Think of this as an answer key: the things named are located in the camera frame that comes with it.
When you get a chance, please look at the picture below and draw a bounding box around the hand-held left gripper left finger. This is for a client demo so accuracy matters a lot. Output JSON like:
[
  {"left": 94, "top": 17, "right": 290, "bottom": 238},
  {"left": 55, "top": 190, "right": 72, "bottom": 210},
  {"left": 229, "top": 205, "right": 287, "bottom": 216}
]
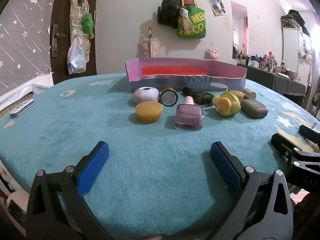
[{"left": 26, "top": 141, "right": 113, "bottom": 240}]

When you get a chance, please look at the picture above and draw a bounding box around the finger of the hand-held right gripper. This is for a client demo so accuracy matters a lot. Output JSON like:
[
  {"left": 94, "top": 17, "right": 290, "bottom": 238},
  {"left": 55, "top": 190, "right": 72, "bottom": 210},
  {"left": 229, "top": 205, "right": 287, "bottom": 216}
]
[
  {"left": 271, "top": 133, "right": 320, "bottom": 175},
  {"left": 299, "top": 124, "right": 320, "bottom": 144}
]

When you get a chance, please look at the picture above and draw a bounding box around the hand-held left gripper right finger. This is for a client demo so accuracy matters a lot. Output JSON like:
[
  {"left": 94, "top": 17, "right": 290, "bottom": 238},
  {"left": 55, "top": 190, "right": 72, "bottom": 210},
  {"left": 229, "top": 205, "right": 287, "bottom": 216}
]
[{"left": 207, "top": 141, "right": 294, "bottom": 240}]

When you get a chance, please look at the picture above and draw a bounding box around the grey rounded case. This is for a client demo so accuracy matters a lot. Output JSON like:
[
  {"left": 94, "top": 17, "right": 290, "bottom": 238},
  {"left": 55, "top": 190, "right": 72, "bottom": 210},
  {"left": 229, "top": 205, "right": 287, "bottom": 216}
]
[{"left": 240, "top": 99, "right": 268, "bottom": 119}]

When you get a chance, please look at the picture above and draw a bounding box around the silver bead cube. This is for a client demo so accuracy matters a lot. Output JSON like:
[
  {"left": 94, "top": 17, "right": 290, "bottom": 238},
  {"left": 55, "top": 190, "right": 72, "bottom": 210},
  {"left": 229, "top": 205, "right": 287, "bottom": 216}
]
[{"left": 242, "top": 88, "right": 257, "bottom": 100}]

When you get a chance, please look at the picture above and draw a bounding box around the pink nail polish bottle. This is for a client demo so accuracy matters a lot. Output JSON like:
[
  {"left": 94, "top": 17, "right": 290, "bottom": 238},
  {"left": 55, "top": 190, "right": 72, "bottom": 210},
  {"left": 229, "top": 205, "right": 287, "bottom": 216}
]
[{"left": 174, "top": 96, "right": 204, "bottom": 130}]

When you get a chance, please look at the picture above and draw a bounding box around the green and yellow toy figure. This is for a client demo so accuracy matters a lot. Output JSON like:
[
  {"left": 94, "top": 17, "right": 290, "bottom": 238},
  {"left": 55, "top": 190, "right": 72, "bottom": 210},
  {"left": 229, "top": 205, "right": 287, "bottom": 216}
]
[{"left": 212, "top": 92, "right": 241, "bottom": 117}]

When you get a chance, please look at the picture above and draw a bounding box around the small yellow dome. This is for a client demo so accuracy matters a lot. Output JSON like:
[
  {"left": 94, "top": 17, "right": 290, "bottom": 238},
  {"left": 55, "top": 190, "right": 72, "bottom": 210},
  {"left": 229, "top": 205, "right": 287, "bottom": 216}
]
[{"left": 229, "top": 90, "right": 245, "bottom": 102}]

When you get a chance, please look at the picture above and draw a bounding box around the black nail polish bottle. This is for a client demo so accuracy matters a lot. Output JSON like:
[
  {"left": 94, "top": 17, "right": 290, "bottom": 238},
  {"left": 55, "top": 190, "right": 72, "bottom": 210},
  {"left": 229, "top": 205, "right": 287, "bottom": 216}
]
[{"left": 182, "top": 87, "right": 215, "bottom": 108}]

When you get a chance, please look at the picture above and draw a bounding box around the large yellow dome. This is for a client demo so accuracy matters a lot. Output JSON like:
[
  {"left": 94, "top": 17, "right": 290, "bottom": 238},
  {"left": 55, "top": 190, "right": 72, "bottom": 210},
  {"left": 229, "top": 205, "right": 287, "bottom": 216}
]
[{"left": 135, "top": 101, "right": 163, "bottom": 123}]

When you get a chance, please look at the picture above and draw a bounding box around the clear glass dish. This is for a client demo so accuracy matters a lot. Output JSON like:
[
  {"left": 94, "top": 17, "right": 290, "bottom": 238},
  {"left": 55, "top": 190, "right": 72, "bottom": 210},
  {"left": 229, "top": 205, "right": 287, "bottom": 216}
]
[{"left": 210, "top": 82, "right": 229, "bottom": 93}]

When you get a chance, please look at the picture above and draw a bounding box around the white round device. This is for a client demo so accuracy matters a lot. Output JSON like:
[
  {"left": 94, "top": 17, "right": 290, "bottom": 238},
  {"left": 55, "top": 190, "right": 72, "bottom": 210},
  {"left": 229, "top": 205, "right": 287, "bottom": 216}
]
[{"left": 133, "top": 86, "right": 160, "bottom": 105}]

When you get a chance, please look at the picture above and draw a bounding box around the glitter bottle with red cap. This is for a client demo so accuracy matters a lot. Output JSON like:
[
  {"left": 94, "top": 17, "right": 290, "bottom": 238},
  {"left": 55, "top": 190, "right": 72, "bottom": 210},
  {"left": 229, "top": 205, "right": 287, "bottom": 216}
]
[{"left": 159, "top": 85, "right": 178, "bottom": 107}]

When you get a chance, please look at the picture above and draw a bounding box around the shallow pink cardboard box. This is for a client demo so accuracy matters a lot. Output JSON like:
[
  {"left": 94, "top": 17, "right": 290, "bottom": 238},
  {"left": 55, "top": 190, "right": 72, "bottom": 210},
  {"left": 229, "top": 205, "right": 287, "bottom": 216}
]
[{"left": 125, "top": 57, "right": 248, "bottom": 93}]

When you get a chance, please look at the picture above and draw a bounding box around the person's right forearm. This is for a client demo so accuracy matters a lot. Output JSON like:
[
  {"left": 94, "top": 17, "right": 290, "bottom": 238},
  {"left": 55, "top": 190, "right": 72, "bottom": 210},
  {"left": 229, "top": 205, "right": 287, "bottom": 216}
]
[{"left": 295, "top": 194, "right": 320, "bottom": 240}]

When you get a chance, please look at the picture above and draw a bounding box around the dark cloth covered table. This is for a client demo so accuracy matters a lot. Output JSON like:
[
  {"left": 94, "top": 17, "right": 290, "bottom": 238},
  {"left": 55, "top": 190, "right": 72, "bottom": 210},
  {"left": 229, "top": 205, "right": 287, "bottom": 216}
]
[{"left": 237, "top": 64, "right": 307, "bottom": 105}]

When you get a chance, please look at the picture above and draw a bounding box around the row of cosmetic bottles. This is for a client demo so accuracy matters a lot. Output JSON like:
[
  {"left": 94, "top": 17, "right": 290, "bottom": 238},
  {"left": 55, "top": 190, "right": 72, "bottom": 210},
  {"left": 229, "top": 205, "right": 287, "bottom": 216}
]
[{"left": 234, "top": 44, "right": 300, "bottom": 80}]

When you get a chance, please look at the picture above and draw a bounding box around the white hanging plush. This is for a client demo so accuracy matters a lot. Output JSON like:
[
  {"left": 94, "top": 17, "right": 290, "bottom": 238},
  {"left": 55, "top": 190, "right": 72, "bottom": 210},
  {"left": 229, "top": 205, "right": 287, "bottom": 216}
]
[{"left": 299, "top": 41, "right": 314, "bottom": 60}]

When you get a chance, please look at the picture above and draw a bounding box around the white cabinet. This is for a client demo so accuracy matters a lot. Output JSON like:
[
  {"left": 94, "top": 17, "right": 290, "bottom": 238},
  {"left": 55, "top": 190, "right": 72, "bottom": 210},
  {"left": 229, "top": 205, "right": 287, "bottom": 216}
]
[{"left": 282, "top": 27, "right": 312, "bottom": 73}]

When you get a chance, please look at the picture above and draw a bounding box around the white and red plush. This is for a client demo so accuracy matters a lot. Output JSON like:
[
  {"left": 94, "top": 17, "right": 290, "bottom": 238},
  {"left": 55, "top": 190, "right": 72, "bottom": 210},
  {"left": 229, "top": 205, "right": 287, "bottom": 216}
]
[{"left": 0, "top": 165, "right": 15, "bottom": 198}]

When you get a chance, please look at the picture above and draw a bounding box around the white flat device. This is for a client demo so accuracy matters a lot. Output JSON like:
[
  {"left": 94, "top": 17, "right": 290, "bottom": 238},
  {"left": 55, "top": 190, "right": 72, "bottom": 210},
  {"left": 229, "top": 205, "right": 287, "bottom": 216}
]
[{"left": 9, "top": 99, "right": 35, "bottom": 118}]

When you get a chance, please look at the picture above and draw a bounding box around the white plastic sheet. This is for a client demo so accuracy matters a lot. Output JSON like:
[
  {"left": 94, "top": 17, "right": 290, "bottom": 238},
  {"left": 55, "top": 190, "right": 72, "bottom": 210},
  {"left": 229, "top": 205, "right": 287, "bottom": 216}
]
[{"left": 0, "top": 72, "right": 54, "bottom": 110}]

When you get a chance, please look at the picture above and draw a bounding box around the white plastic bag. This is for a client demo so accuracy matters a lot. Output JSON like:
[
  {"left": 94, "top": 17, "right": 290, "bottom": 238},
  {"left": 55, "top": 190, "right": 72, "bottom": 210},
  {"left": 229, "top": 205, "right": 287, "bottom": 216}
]
[{"left": 67, "top": 39, "right": 87, "bottom": 75}]

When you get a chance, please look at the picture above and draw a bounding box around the red printed paper sheet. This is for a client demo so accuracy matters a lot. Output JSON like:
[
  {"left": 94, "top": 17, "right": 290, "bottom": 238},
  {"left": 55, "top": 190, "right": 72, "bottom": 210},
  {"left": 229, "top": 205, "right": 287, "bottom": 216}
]
[{"left": 142, "top": 66, "right": 208, "bottom": 77}]

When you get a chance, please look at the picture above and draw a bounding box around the pink plush with white face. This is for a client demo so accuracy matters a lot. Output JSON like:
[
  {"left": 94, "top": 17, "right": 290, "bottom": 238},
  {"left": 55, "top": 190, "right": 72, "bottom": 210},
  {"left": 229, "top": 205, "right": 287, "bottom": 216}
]
[{"left": 204, "top": 44, "right": 220, "bottom": 62}]

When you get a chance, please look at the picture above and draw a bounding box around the dark patterned storage box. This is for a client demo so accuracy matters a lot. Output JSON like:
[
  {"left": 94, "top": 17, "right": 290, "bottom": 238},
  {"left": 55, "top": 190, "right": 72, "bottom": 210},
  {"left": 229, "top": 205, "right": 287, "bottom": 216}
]
[{"left": 281, "top": 10, "right": 310, "bottom": 37}]

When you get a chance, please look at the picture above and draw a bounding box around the pale pink plush toy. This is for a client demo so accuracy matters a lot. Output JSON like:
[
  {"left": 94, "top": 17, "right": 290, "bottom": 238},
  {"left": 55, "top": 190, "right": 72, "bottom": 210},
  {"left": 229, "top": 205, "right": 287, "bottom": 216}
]
[{"left": 140, "top": 37, "right": 159, "bottom": 58}]

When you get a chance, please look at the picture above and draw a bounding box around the green plush toy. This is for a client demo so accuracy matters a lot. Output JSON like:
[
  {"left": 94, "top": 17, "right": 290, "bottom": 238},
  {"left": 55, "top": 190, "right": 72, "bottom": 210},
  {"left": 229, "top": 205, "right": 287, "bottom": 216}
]
[{"left": 80, "top": 12, "right": 95, "bottom": 39}]

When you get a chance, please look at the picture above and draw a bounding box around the green tote bag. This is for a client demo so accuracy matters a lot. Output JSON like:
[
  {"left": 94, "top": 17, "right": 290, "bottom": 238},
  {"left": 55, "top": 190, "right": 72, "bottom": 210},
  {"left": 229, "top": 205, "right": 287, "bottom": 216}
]
[{"left": 177, "top": 5, "right": 207, "bottom": 39}]

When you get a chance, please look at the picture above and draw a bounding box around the grey starry cloth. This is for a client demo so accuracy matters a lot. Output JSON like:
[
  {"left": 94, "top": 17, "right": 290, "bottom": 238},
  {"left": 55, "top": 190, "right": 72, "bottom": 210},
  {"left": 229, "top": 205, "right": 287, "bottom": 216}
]
[{"left": 0, "top": 0, "right": 58, "bottom": 95}]

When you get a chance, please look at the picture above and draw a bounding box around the dark brown door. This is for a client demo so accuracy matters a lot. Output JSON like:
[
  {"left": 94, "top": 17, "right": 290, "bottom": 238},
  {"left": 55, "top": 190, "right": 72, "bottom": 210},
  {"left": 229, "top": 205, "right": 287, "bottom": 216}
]
[{"left": 47, "top": 0, "right": 100, "bottom": 85}]

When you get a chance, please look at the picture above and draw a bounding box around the clear hanging pocket organizer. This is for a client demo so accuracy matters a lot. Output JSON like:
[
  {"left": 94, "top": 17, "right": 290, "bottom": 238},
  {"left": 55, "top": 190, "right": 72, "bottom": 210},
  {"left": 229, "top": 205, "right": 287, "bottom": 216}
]
[{"left": 69, "top": 0, "right": 92, "bottom": 63}]

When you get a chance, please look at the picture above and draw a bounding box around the black backpack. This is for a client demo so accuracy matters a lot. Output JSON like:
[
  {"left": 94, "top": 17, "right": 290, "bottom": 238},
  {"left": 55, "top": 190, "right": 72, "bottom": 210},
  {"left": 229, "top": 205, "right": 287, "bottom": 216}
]
[{"left": 157, "top": 0, "right": 181, "bottom": 29}]

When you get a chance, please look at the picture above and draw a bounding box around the tall wall mirror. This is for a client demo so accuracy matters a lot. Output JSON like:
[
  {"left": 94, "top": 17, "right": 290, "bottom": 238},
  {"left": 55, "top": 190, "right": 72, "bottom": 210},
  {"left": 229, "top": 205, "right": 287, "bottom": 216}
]
[{"left": 231, "top": 1, "right": 248, "bottom": 60}]

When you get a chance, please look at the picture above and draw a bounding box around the metal door handle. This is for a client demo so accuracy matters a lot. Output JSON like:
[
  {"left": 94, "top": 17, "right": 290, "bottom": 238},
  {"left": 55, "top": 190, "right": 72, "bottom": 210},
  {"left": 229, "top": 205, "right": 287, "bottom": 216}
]
[{"left": 50, "top": 24, "right": 66, "bottom": 58}]

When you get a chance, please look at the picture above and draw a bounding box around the mop handle with orange tip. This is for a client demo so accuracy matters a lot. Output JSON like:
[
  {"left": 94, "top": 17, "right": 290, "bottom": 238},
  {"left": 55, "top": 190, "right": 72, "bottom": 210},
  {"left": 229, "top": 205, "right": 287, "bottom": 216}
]
[{"left": 147, "top": 26, "right": 153, "bottom": 58}]

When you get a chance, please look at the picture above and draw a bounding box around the wall photo poster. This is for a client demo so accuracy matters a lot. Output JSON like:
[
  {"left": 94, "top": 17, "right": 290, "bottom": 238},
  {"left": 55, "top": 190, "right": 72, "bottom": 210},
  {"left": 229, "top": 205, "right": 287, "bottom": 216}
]
[{"left": 207, "top": 0, "right": 227, "bottom": 17}]

